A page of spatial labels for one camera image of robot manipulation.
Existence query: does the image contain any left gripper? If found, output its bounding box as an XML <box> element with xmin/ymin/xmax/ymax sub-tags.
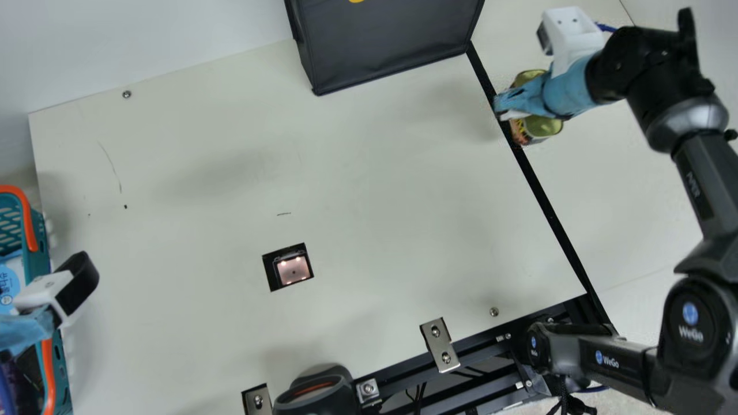
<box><xmin>0</xmin><ymin>251</ymin><xmax>100</xmax><ymax>357</ymax></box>

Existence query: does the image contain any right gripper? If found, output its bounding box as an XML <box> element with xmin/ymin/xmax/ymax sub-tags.
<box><xmin>493</xmin><ymin>55</ymin><xmax>600</xmax><ymax>122</ymax></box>

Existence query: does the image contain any gold rectangular tin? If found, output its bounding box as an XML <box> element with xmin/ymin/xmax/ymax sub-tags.
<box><xmin>507</xmin><ymin>68</ymin><xmax>564</xmax><ymax>148</ymax></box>

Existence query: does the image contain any teal shopping basket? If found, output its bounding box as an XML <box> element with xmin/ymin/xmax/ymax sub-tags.
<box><xmin>0</xmin><ymin>184</ymin><xmax>76</xmax><ymax>415</ymax></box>

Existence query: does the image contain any small square scanner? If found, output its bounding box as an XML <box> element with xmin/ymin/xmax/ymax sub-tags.
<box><xmin>262</xmin><ymin>242</ymin><xmax>315</xmax><ymax>293</ymax></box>

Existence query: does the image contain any light blue package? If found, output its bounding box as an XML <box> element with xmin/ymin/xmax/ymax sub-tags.
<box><xmin>0</xmin><ymin>261</ymin><xmax>27</xmax><ymax>315</ymax></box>

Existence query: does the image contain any black strip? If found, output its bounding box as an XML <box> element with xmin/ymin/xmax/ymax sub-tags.
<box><xmin>465</xmin><ymin>41</ymin><xmax>615</xmax><ymax>338</ymax></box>

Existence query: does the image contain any dark grey bag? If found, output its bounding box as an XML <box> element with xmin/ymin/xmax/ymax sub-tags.
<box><xmin>284</xmin><ymin>0</ymin><xmax>486</xmax><ymax>97</ymax></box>

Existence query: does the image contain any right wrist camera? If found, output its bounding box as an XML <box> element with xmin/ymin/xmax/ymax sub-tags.
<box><xmin>537</xmin><ymin>6</ymin><xmax>607</xmax><ymax>78</ymax></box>

